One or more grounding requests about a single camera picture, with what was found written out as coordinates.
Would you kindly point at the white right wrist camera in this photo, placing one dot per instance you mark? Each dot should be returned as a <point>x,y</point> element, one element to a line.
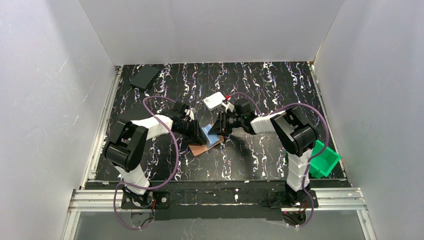
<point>229,107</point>

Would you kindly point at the green plastic bin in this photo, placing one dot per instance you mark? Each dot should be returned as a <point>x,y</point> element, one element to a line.
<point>321,160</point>

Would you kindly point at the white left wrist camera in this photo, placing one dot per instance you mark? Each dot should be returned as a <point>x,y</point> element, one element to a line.
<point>190,115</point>

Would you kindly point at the flat black card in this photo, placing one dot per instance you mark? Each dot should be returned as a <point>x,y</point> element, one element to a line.
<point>132,119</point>

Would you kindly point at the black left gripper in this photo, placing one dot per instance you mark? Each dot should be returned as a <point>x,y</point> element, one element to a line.
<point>193,131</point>

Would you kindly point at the white rectangular box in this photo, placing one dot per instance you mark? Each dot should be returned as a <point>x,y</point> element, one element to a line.
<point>214,101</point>

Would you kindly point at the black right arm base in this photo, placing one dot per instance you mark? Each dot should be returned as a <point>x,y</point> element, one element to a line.
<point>288,202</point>

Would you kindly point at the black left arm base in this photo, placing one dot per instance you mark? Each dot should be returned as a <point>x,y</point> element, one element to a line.
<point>145,200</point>

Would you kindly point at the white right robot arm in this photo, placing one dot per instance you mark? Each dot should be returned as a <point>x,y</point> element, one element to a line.
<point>296,133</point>

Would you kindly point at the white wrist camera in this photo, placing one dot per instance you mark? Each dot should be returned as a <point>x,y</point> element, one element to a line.
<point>190,115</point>
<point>229,107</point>

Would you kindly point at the aluminium frame rail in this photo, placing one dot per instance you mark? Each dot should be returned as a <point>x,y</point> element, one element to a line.
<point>216,202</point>

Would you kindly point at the tan leather card holder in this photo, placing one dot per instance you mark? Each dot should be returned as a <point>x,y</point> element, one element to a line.
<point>212,140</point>

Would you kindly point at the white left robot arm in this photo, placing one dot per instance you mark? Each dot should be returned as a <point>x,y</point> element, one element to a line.
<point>126,144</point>

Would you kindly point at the black rectangular box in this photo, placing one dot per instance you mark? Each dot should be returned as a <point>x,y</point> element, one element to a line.
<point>145,77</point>

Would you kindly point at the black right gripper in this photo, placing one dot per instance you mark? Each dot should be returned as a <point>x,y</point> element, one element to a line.
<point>222,123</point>

